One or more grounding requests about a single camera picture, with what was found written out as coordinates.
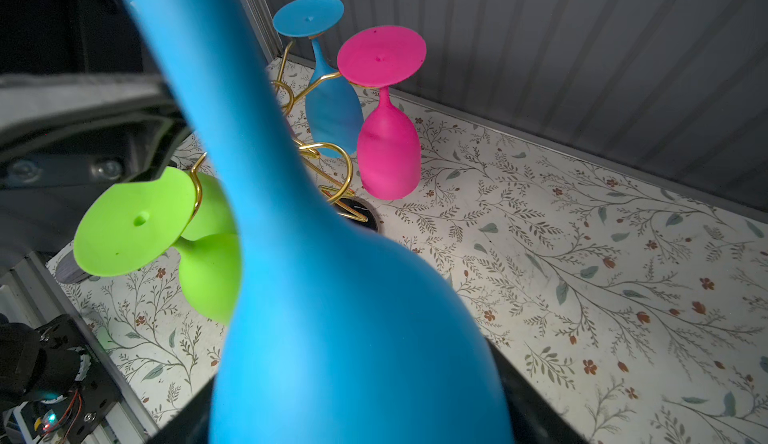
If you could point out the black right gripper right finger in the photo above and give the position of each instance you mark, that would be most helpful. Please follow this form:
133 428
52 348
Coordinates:
532 418

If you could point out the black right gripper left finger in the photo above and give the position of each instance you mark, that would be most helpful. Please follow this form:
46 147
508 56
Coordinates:
65 139

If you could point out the green wine glass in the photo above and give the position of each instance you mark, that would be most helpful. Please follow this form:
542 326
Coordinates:
132 224
210 269

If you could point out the blue wine glass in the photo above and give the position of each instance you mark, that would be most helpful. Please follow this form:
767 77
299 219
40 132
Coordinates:
333 108
340 335

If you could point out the blue wine glass on rack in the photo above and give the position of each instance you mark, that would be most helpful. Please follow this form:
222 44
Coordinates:
333 108

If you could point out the pink wine glass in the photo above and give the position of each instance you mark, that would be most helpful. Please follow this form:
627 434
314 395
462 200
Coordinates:
388 147

